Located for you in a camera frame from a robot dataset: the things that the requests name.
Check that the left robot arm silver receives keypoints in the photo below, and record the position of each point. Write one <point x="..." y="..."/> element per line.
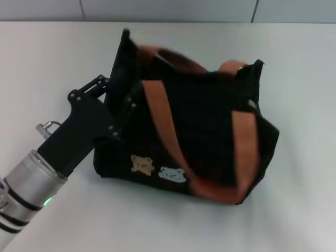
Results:
<point x="29" y="181"/>

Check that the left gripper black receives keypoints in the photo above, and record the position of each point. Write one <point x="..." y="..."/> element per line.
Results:
<point x="78" y="131"/>

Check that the metal zipper pull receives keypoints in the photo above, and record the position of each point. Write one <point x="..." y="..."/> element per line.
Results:
<point x="252" y="104"/>

